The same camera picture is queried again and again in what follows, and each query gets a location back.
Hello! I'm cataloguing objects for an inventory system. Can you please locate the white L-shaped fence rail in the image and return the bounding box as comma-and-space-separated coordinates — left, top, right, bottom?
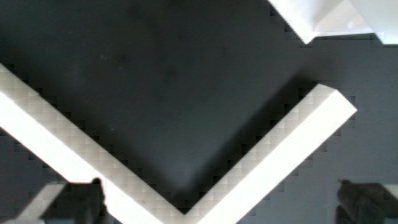
0, 66, 356, 224

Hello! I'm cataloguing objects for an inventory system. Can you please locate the white drawer cabinet box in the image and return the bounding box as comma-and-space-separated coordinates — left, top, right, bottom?
269, 0, 398, 45

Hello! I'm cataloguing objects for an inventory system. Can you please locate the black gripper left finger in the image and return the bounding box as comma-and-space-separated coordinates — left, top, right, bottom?
41, 179, 107, 224

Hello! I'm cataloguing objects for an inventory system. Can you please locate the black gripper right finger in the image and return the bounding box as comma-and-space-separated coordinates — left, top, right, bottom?
336, 180, 398, 224

